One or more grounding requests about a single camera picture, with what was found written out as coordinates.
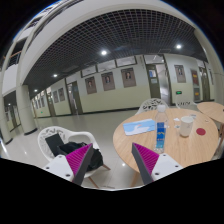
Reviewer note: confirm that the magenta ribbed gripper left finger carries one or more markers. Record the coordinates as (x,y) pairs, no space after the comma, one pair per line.
(59,166)

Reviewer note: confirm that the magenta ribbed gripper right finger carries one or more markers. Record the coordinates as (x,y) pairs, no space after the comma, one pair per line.
(153,166)

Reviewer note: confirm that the clear plastic water bottle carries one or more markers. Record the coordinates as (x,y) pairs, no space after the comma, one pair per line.
(161,127)

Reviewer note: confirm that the white plastic chair near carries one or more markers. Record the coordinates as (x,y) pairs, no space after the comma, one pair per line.
(52,137)

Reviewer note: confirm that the blue and white booklet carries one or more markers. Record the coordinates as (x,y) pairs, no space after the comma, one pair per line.
(139,127)

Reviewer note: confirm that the round wooden table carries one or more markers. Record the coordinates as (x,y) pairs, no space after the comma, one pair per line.
(186,151)
(213,110)

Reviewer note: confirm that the white paper cup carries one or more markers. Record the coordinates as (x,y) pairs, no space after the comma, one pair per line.
(186,126)

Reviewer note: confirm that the white chair behind table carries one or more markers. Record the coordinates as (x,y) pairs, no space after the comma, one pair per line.
(151,104)

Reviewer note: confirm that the red round coaster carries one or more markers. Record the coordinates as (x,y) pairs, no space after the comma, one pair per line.
(201,131)

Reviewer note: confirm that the framed portrait poster left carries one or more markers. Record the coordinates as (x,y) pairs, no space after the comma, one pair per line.
(90,85)

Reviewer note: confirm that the framed portrait poster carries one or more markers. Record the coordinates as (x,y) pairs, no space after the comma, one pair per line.
(108,81)
(90,85)
(128,77)

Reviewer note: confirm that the framed portrait poster right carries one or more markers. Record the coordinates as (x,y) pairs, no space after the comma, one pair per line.
(128,77)

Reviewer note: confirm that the framed portrait poster centre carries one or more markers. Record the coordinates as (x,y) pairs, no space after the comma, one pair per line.
(108,81)

